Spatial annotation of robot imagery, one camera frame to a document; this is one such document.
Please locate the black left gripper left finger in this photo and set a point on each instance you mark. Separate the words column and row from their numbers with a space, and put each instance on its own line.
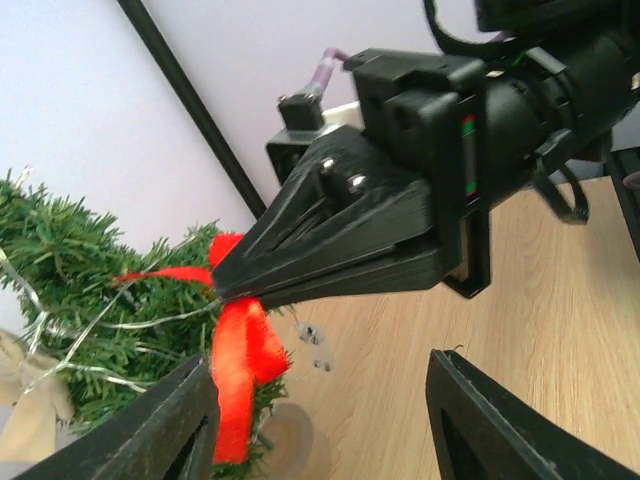
column 169, row 432

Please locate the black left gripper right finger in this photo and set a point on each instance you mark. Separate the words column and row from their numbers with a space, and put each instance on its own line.
column 482, row 431

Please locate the clear led string lights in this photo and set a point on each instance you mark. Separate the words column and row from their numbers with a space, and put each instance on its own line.
column 95, row 303

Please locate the clear plastic battery box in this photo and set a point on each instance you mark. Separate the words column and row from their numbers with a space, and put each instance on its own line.
column 317, row 345

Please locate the small green christmas tree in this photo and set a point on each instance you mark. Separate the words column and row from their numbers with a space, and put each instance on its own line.
column 92, row 408

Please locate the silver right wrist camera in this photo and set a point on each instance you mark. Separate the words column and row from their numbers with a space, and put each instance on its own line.
column 304, row 123

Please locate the red ribbon bow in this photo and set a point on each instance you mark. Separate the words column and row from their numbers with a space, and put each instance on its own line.
column 246, row 354

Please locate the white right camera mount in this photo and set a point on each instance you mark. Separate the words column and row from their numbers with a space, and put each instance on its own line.
column 347, row 114

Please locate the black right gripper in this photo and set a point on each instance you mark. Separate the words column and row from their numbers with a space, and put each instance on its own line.
column 348, row 221

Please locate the round wooden tree base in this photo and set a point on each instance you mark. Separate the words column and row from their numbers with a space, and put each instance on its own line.
column 294, row 447

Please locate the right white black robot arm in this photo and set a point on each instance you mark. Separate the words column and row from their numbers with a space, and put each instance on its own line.
column 557, row 84

